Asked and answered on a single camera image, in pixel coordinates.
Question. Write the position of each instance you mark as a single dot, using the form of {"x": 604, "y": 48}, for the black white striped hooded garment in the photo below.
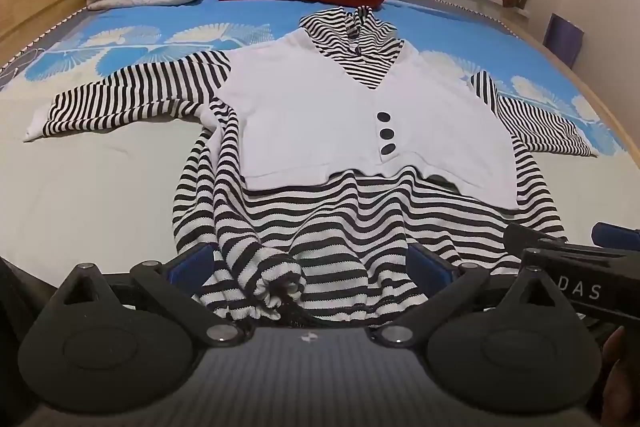
{"x": 310, "y": 107}

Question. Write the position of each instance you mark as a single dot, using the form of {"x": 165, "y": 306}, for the person's right hand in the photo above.
{"x": 615, "y": 367}

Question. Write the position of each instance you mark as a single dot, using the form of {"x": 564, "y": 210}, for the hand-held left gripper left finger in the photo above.
{"x": 192, "y": 268}

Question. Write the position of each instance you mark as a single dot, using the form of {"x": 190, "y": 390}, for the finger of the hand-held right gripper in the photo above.
{"x": 617, "y": 237}
{"x": 545, "y": 238}

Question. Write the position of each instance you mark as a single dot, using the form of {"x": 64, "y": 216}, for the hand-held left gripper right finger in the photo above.
{"x": 430, "y": 269}

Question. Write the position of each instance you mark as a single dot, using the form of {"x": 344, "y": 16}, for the blue white printed bed sheet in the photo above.
{"x": 100, "y": 187}

